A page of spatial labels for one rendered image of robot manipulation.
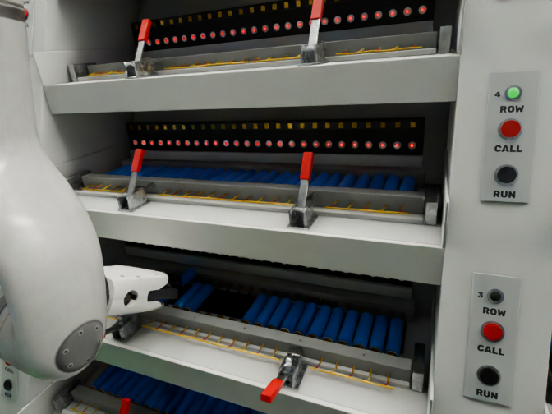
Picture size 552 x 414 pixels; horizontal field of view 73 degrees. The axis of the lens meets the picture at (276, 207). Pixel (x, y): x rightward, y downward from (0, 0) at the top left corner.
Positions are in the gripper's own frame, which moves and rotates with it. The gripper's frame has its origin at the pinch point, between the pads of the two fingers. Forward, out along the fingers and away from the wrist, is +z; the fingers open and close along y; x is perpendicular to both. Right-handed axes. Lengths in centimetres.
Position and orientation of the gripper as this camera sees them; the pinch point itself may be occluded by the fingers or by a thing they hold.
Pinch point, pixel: (164, 285)
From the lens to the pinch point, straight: 62.7
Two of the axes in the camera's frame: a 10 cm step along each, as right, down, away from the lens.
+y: -9.2, -0.7, 3.8
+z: 3.7, 1.2, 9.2
